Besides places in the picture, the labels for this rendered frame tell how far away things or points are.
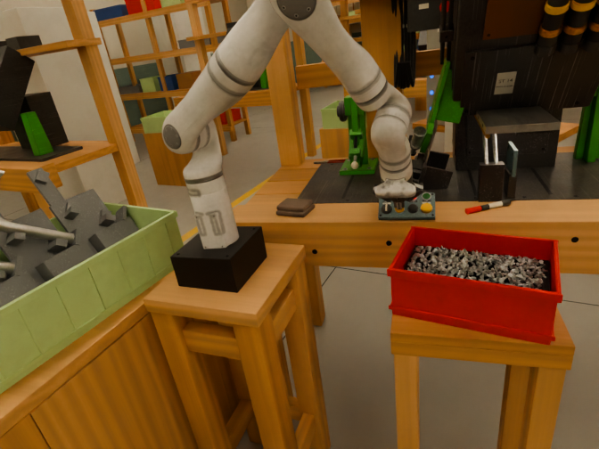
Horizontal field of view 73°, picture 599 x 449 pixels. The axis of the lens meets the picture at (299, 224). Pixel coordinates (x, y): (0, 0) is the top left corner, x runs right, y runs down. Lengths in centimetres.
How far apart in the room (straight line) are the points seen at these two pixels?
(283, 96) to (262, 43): 95
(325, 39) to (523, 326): 64
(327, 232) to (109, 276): 60
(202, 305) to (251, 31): 60
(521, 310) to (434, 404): 102
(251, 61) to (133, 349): 80
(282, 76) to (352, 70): 98
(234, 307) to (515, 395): 80
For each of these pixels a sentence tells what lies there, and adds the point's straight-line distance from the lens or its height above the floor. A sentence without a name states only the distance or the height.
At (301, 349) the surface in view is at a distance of 130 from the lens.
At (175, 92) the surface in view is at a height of 82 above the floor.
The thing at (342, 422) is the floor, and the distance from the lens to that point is 178.
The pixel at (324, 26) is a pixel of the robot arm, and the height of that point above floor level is 140.
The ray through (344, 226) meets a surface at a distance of 115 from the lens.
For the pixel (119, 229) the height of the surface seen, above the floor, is 91.
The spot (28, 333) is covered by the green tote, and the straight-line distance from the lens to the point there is 110.
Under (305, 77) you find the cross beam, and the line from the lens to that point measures 178.
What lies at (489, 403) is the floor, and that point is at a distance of 188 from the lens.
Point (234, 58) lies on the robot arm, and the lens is 78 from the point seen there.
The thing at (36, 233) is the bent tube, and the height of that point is 100.
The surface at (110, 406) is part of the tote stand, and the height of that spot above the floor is 60.
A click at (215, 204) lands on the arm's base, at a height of 105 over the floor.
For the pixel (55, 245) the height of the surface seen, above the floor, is 95.
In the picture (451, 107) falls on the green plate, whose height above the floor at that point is 115.
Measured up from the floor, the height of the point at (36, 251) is 94.
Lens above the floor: 139
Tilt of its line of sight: 25 degrees down
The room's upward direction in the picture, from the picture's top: 8 degrees counter-clockwise
